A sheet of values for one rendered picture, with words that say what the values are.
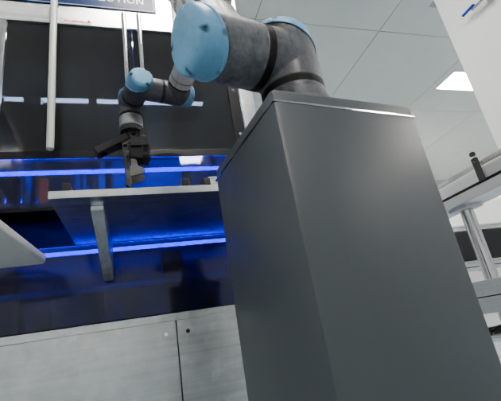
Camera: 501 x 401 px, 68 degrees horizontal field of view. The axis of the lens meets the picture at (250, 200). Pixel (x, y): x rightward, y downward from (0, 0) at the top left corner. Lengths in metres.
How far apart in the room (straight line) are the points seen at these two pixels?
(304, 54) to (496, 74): 1.80
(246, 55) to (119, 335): 0.95
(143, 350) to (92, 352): 0.15
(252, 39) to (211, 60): 0.08
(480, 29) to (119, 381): 2.37
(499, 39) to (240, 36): 1.94
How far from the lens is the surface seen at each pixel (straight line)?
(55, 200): 0.99
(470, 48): 2.56
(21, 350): 1.34
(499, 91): 2.39
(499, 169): 1.57
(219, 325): 1.32
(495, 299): 1.68
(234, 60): 0.64
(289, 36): 0.71
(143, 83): 1.23
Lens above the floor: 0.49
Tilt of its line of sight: 20 degrees up
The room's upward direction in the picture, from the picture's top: 10 degrees counter-clockwise
